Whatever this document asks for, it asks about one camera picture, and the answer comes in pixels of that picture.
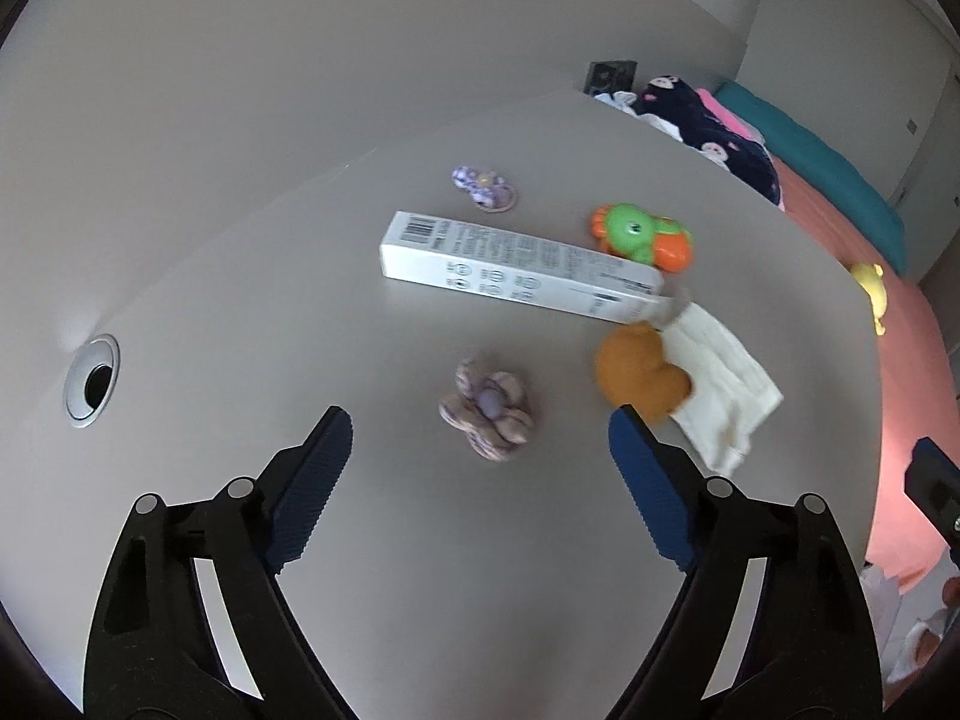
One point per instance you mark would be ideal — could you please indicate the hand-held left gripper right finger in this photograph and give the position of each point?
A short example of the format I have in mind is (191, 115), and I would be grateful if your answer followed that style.
(652, 491)

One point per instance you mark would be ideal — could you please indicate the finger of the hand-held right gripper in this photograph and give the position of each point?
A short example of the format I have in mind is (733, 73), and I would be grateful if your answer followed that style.
(937, 491)

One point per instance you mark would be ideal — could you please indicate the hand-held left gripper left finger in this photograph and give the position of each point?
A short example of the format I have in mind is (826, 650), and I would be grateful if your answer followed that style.
(311, 495)

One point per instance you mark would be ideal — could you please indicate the brown plush toy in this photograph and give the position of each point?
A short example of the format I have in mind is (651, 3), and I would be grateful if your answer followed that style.
(637, 371)

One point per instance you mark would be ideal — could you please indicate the purple knitted flower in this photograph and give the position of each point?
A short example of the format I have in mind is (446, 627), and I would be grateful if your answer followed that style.
(487, 409)

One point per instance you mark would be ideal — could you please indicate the salmon bedsheet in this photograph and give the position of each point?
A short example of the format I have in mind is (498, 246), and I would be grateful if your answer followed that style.
(907, 390)

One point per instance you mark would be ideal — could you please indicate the cream white cloth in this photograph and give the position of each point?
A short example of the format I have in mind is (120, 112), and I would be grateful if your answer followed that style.
(724, 382)

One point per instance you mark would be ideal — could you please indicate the yellow plush toy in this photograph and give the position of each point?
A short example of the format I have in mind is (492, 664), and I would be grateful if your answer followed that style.
(870, 289)

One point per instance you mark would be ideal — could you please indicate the green and orange toy turtle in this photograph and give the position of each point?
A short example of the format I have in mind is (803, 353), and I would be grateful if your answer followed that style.
(637, 236)

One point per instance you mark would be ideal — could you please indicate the long white carton box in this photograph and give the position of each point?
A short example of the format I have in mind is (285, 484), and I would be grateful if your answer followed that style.
(510, 262)

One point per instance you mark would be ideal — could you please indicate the teal pillow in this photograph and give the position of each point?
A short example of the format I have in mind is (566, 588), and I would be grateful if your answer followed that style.
(817, 157)

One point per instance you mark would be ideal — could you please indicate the dark printed cloth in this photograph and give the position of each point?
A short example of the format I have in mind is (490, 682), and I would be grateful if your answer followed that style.
(705, 131)

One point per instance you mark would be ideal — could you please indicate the pink cloth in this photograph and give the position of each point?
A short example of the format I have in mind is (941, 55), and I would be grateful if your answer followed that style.
(724, 112)

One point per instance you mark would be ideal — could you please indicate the white crumpled cloth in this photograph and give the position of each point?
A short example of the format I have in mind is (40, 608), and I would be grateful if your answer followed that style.
(626, 103)

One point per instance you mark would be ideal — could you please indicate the small black box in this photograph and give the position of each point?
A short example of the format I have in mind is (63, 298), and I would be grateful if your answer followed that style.
(609, 76)

